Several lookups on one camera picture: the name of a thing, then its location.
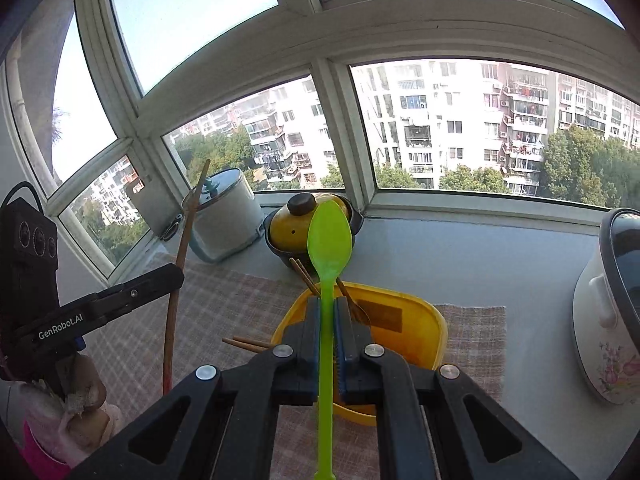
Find brown chopstick red tip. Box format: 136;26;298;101
222;336;272;353
288;258;320;297

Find brown chopstick crosswise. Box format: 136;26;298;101
162;158;212;397

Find long brown wooden chopstick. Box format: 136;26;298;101
336;278;371;325

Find green plastic spoon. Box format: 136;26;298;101
307;200;352;479

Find left hand in glove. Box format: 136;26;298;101
17;354;122;479

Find yellow plastic utensil container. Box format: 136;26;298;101
270;282;448;427

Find pink plaid table cloth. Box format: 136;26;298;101
87;262;506;479

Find black scissors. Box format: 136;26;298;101
160;214;183;242

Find grey cutting board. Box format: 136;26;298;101
125;174;181;237

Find white teal electric cooker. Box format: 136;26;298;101
190;168;265;263

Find white floral rice cooker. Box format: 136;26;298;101
572;208;639;405

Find black pot yellow lid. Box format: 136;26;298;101
265;192;363;274

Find white window frame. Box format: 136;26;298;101
0;0;640;281

